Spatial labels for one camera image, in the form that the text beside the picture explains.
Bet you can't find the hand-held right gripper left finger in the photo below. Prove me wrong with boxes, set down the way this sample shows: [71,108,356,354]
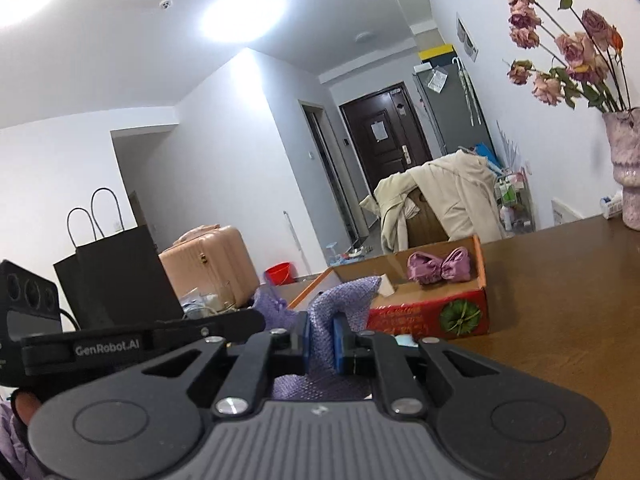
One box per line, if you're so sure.
[107,311,312,418]

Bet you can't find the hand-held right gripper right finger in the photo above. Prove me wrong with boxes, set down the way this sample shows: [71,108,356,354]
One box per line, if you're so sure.
[333,312,502,417]

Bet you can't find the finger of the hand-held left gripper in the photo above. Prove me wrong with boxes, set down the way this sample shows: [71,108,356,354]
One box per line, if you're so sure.
[152,308,267,350]

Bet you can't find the purple knitted cloth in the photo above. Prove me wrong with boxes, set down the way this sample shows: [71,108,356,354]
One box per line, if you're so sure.
[249,275,382,402]

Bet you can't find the red cardboard box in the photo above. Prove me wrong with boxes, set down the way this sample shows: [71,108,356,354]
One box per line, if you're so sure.
[287,233,489,342]

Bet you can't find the pink satin bow scrunchie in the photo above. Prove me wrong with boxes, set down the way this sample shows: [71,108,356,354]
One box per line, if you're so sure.
[406,247,473,286]

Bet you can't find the person's left forearm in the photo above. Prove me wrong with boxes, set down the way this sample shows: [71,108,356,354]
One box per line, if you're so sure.
[0,404,43,480]

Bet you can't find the person's left hand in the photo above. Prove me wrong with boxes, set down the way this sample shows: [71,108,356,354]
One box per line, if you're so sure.
[11,390,43,425]

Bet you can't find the clear plastic bag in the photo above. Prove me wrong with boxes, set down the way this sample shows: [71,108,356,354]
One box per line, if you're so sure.
[179,287,252,319]

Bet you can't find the pink suitcase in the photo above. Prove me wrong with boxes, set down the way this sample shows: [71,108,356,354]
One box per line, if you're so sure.
[158,224,260,312]

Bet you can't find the red bucket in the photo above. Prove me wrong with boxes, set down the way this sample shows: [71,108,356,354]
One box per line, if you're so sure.
[263,261,295,286]

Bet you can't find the black paper bag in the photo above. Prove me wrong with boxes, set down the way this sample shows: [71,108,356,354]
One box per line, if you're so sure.
[53,188,184,332]

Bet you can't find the brown chair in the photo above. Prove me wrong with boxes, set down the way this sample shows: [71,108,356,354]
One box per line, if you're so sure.
[404,194,452,249]

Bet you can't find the beige coat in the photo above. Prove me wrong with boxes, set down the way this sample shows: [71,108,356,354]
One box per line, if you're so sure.
[359,152,507,254]

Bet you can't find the dark brown door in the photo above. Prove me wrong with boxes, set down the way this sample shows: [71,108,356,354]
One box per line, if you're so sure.
[338,82,433,197]

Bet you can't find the storage cart with bottles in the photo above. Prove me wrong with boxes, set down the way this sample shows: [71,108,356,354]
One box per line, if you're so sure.
[494,167,536,234]

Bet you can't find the grey refrigerator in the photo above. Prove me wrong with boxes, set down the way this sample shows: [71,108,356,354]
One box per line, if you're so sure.
[412,64,494,159]

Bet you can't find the white flat board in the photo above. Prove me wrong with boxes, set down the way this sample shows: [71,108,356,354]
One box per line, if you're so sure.
[551,197,584,229]

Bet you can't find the white folded umbrella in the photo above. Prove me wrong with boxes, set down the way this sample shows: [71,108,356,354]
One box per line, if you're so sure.
[452,57,484,126]

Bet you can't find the yellow box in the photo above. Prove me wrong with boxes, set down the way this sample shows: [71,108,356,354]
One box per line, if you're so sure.
[418,43,457,64]

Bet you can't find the pink ceramic vase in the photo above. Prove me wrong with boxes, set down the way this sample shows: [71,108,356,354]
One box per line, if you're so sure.
[601,107,640,232]

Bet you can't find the dried pink roses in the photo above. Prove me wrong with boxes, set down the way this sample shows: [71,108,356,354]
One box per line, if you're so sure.
[502,0,640,114]

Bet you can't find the wall picture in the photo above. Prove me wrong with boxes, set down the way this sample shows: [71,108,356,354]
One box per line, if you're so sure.
[455,11,480,61]

